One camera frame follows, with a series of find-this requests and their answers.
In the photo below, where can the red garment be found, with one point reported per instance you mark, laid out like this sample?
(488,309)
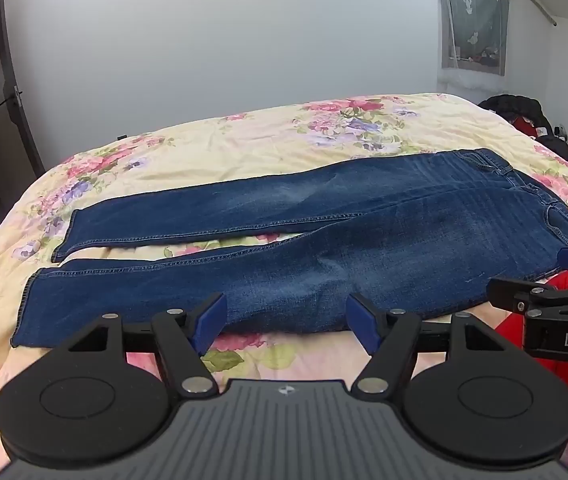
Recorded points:
(524,126)

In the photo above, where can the floral yellow blanket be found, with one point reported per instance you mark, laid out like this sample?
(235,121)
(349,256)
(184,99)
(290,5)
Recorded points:
(264,130)

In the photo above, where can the black puffy jacket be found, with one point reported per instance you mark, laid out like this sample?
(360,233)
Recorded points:
(509,106)

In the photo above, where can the grey-green floral curtain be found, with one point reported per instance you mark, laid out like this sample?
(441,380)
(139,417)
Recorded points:
(479,10)

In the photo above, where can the dark grey door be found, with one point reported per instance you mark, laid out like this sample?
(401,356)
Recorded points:
(19,85)

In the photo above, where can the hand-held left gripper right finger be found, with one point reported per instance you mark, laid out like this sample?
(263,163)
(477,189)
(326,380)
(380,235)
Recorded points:
(364,322)

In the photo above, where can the blue denim pants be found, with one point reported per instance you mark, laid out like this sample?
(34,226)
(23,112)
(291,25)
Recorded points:
(364,240)

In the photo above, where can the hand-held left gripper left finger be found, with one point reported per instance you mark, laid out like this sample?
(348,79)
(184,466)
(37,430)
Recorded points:
(210,321)

